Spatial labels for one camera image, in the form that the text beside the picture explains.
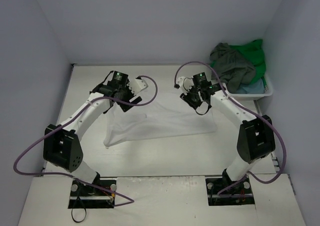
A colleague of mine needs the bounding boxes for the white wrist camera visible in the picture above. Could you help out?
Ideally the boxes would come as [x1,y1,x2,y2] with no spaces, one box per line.
[174,76,194,95]
[127,77,149,95]

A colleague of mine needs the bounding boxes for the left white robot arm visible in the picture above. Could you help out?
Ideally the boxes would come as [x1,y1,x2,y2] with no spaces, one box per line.
[43,71,148,196]

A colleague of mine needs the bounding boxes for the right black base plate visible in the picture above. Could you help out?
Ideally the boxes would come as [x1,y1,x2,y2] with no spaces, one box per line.
[205,176,255,206]

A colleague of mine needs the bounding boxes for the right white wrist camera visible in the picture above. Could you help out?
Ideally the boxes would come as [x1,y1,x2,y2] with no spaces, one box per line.
[174,76,194,95]

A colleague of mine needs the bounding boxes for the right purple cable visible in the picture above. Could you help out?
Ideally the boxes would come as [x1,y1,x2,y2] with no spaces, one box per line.
[173,61,288,196]

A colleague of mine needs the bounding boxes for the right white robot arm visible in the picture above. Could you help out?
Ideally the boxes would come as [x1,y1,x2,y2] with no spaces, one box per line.
[175,73,276,192]

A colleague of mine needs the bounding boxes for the light blue t shirt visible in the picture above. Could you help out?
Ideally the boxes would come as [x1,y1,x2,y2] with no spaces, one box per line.
[236,79,265,94]

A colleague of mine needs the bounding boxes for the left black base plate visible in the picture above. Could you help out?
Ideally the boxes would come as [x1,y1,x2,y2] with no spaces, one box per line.
[68,180,115,209]

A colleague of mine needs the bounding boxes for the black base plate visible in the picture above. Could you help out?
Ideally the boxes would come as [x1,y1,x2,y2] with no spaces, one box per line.
[205,176,255,206]
[68,180,115,209]

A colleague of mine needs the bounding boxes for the white t shirt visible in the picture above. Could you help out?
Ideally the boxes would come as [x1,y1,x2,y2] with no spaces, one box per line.
[103,91,217,148]

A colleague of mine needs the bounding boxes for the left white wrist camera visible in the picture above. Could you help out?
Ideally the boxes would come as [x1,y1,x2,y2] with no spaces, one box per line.
[127,77,149,95]

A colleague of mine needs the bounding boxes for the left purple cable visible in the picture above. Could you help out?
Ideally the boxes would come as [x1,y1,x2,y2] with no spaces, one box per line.
[12,75,159,207]

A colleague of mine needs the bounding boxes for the white laundry basket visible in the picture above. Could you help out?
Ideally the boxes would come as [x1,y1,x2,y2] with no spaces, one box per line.
[226,73,274,101]

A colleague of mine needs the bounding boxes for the green t shirt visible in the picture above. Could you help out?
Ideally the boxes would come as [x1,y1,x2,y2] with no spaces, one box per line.
[208,39,267,85]

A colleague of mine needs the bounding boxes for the purple cable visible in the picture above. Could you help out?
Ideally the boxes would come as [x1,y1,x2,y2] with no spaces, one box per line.
[173,61,288,196]
[12,75,159,207]

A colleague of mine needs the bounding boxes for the grey t shirt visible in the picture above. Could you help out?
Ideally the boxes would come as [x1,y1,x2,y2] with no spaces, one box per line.
[209,43,256,94]

